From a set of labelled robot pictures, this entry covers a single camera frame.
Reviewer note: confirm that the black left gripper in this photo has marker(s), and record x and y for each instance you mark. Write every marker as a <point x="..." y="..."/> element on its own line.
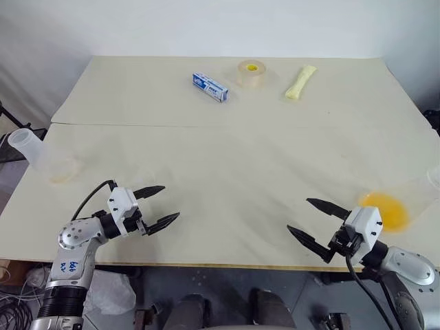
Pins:
<point x="135" y="225"/>

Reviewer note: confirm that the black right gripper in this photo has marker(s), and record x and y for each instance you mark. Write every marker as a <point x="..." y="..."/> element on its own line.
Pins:
<point x="341" y="240"/>

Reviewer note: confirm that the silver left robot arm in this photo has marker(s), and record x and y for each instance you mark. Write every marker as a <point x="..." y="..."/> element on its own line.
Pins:
<point x="72" y="237"/>

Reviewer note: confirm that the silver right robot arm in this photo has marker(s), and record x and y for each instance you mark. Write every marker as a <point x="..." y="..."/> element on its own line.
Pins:
<point x="409" y="264"/>

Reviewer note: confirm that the clear plastic cup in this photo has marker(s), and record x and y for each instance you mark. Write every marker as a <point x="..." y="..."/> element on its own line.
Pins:
<point x="24" y="144"/>

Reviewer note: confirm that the beige table cover sheet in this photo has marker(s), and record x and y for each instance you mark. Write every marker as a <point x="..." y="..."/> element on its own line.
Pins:
<point x="137" y="89"/>
<point x="220" y="165"/>

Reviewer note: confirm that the white plastic bag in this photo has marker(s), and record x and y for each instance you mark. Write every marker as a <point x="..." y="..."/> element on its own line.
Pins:
<point x="110" y="292"/>

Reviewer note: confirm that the blue and white carton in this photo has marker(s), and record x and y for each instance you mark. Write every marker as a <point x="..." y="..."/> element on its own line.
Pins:
<point x="210" y="87"/>

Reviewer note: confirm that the yellow wrapped bread stick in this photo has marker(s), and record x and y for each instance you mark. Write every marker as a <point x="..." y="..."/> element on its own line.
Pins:
<point x="299" y="84"/>

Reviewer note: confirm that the black metal stand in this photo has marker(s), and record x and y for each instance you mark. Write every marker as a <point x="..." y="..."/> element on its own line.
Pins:
<point x="20" y="132"/>

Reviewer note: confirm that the black object beside table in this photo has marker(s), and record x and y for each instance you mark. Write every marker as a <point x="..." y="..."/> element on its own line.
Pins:
<point x="432" y="120"/>

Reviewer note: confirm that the brown cardboard box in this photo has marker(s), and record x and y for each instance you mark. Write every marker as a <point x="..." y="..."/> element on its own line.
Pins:
<point x="13" y="271"/>

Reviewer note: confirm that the beige tape roll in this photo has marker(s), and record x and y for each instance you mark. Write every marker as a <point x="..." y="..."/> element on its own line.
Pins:
<point x="251" y="75"/>

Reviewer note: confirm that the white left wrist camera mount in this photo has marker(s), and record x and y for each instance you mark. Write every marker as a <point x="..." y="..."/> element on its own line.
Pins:
<point x="120" y="203"/>

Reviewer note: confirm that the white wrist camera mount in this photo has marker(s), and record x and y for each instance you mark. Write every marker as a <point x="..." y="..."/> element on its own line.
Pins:
<point x="364" y="223"/>
<point x="120" y="203"/>

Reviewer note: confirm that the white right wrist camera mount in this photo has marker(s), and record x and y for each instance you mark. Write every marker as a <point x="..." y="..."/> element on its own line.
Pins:
<point x="364" y="223"/>

